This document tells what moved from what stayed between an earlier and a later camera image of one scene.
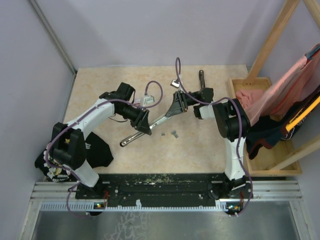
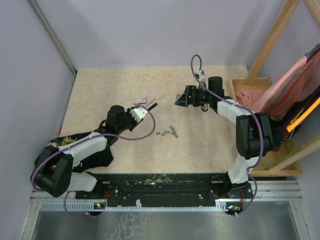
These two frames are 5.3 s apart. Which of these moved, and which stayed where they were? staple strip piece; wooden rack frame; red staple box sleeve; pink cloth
Moved: staple strip piece
Stayed: red staple box sleeve; pink cloth; wooden rack frame
